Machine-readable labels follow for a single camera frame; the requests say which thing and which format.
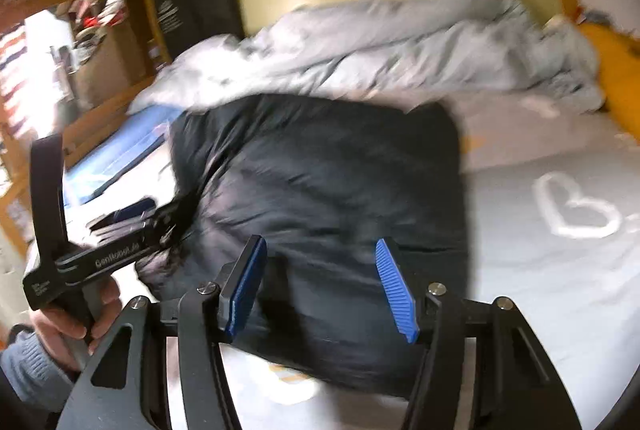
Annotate left hand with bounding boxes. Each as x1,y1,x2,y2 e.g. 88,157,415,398
29,276,122,372

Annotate grey printed bed sheet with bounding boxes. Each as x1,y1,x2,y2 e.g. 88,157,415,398
65,102,639,429

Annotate blue pillow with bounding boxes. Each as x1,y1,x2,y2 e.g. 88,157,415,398
63,105,182,207

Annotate blue-grey sleeve forearm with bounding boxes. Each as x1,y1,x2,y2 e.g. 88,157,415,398
1,327,75,413

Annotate grey rumpled duvet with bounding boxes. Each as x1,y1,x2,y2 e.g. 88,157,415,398
129,0,604,113

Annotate yellow pillow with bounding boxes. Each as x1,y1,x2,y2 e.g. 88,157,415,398
578,22,640,141

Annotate black puffer jacket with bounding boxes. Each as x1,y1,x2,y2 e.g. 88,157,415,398
136,94,469,398

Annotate wooden bed frame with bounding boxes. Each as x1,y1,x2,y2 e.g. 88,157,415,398
0,0,640,256

